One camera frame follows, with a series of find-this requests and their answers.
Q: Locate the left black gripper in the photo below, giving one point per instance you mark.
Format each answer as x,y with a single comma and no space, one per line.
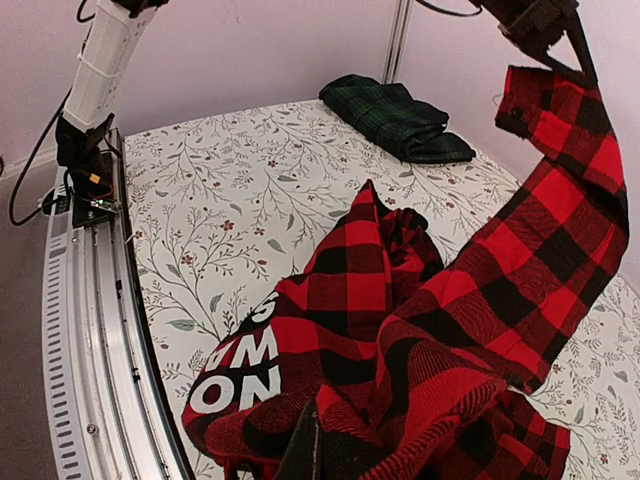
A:
533,26

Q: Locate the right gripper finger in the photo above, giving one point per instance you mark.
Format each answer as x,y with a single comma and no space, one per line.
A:
301,460

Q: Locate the red black plaid shirt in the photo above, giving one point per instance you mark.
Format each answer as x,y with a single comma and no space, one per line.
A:
420,369

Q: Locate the dark green plaid skirt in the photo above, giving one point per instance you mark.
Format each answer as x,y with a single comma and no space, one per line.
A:
387,115

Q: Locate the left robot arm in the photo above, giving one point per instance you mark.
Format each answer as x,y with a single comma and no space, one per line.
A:
116,28

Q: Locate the floral patterned table mat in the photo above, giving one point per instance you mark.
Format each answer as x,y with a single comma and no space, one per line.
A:
224,207

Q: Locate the left aluminium frame post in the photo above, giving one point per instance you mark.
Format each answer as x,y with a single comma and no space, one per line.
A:
398,35

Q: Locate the front aluminium rail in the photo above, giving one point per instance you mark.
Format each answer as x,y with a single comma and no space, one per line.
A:
106,413

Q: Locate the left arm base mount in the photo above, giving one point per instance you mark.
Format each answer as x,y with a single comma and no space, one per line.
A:
92,190

